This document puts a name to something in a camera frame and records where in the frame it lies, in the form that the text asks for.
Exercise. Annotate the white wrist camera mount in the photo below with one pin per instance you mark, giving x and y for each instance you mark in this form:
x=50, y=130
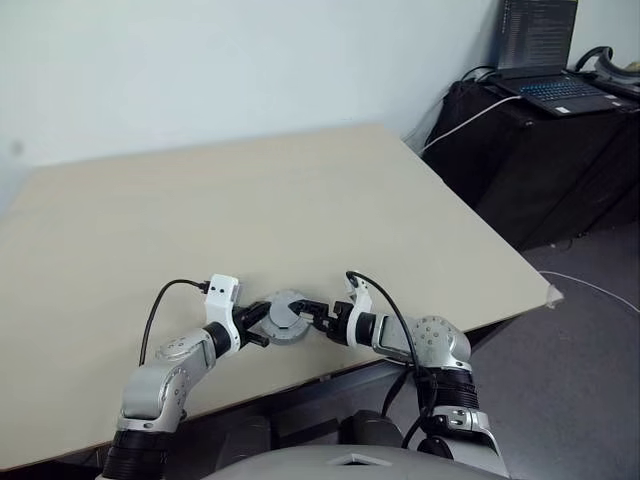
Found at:
x=358, y=310
x=223, y=292

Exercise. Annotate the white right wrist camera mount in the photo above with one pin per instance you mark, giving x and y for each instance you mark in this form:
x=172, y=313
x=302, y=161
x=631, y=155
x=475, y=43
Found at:
x=358, y=310

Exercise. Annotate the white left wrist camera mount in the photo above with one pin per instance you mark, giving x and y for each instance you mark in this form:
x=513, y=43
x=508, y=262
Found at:
x=223, y=292

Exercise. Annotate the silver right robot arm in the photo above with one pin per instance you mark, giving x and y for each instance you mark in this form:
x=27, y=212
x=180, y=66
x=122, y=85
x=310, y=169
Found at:
x=440, y=350

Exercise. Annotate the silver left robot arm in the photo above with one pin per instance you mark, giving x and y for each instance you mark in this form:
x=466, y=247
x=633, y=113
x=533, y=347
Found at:
x=160, y=385

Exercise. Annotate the clear tape on table corner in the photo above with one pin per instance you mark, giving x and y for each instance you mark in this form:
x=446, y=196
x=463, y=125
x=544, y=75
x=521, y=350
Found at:
x=555, y=295

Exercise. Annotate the black grey headset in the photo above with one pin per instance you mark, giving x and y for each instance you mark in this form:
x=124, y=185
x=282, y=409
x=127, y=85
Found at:
x=607, y=62

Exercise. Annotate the black cabinet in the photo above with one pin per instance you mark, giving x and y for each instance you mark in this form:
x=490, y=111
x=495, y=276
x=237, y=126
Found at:
x=540, y=170

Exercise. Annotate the black open laptop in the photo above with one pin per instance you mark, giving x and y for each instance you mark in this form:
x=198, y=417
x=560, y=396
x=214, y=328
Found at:
x=542, y=55

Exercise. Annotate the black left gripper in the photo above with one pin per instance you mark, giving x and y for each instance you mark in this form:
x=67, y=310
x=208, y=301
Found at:
x=246, y=322

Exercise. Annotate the grey robot torso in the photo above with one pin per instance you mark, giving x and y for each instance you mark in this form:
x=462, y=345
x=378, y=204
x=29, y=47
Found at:
x=320, y=462

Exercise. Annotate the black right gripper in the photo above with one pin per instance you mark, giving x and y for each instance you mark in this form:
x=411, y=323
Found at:
x=334, y=322

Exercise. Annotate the dark rounded shape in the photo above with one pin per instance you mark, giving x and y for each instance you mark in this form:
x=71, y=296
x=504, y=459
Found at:
x=371, y=429

